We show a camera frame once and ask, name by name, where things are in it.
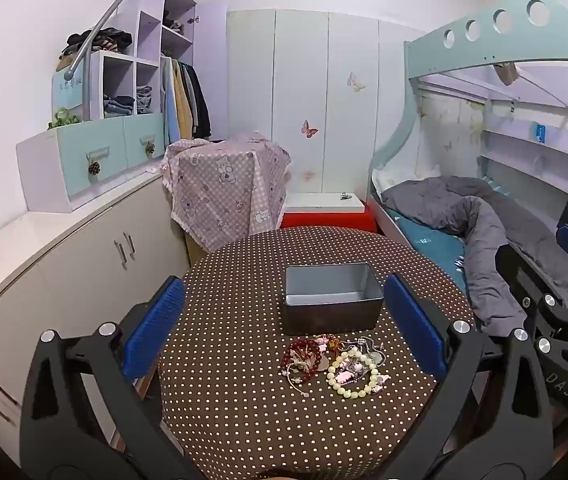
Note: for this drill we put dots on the pale pink charm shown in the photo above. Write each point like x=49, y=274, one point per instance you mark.
x=348, y=374

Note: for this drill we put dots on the brown polka-dot tablecloth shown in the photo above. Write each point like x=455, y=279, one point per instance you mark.
x=244, y=410

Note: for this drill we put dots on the grey duvet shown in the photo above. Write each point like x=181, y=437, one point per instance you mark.
x=504, y=230

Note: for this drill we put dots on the green plant ornament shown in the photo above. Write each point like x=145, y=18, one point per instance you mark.
x=63, y=119

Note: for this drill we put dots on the white wardrobe with butterfly stickers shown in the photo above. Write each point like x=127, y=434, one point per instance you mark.
x=314, y=85

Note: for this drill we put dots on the hanging light blue garment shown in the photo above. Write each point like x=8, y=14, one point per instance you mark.
x=170, y=105

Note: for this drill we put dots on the pink flower charm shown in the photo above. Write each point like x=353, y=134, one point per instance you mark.
x=321, y=340

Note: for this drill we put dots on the teal bunk bed frame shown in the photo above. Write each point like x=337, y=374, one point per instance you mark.
x=489, y=30

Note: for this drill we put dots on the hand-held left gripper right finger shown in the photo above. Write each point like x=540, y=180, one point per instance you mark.
x=414, y=327

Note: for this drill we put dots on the white low cabinet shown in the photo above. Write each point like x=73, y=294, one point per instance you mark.
x=38, y=280

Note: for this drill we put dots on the teal drawer unit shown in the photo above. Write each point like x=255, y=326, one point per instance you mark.
x=88, y=145

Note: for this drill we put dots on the grey metal box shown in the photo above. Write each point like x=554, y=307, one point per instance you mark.
x=331, y=300

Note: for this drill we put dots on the hanging black garment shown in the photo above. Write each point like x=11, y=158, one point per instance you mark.
x=201, y=102

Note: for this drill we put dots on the hanging yellow garment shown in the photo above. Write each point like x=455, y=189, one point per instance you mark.
x=182, y=102

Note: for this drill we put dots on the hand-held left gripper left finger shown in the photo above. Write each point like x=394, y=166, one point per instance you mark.
x=156, y=322

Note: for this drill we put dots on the folded light jeans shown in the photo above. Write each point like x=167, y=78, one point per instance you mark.
x=144, y=100

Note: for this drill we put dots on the teal bedsheet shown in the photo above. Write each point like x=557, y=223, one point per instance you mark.
x=436, y=247

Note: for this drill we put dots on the small blue box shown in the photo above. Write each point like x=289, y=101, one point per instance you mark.
x=539, y=132

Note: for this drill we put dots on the grey metal handrail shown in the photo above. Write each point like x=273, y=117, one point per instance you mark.
x=113, y=5

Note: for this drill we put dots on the folded dark jeans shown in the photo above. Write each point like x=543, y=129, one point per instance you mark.
x=117, y=106

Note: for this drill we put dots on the pile of dark clothes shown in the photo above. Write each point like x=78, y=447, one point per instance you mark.
x=98, y=40

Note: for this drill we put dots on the hanging brown cloth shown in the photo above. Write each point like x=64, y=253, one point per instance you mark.
x=506, y=74

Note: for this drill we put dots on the pine cone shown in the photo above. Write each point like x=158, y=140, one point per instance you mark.
x=150, y=149
x=94, y=167

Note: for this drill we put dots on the small pink white charm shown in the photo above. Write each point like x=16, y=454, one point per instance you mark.
x=380, y=381

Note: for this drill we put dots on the red box with white lid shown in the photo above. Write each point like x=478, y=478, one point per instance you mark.
x=324, y=217

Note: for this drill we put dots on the white cubby shelf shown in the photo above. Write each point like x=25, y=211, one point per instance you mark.
x=128, y=70

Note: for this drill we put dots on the pink bear-print cloth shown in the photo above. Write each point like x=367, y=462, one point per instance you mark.
x=218, y=185

